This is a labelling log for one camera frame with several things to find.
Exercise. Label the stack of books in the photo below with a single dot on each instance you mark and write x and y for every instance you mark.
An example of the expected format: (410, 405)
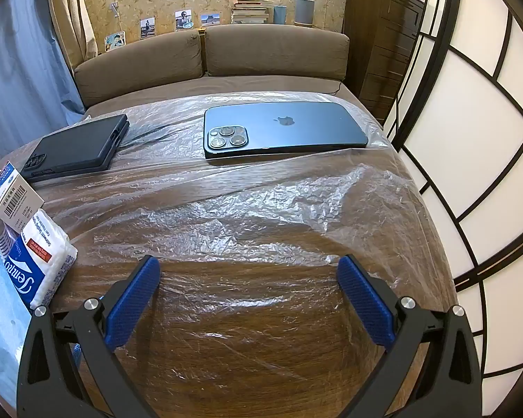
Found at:
(252, 12)

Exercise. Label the brown sofa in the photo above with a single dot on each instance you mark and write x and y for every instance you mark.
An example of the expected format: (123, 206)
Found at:
(244, 85)

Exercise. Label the black cased phone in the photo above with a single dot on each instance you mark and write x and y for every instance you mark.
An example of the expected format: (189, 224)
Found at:
(74, 148)

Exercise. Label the blue white tissue pack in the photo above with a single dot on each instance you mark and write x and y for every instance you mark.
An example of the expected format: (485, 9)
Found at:
(35, 261)

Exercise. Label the blue smartphone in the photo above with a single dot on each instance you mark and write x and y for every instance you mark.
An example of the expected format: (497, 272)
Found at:
(296, 130)

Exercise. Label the grey blue speaker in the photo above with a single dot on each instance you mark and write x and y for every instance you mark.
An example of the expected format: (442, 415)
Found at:
(304, 11)

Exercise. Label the light blue packet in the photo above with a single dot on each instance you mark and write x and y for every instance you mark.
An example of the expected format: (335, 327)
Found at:
(0, 313)

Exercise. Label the small blue cylinder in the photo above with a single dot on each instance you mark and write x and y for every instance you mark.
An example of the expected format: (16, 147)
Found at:
(280, 15)

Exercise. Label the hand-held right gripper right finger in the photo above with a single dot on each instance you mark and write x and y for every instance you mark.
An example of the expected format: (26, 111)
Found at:
(366, 305)

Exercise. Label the photo card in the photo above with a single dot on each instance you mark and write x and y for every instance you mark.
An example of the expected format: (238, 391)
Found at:
(185, 20)
(115, 43)
(210, 20)
(147, 28)

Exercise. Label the blue curtain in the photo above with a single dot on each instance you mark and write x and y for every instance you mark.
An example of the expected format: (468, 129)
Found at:
(22, 74)

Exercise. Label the brown sofa cushion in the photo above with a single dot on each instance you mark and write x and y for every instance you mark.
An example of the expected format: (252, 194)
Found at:
(139, 65)

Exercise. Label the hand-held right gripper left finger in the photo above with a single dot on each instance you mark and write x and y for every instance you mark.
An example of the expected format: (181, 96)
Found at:
(130, 302)

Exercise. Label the dark wooden cabinet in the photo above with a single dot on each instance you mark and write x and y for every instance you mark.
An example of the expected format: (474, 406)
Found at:
(383, 43)

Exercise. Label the white wall hook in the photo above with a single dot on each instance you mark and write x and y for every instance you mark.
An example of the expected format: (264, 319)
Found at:
(113, 6)

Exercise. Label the white blue medicine box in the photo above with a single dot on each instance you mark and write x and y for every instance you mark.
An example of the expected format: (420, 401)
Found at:
(15, 196)

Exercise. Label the beige curtain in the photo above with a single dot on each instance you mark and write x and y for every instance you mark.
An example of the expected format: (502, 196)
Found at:
(69, 8)

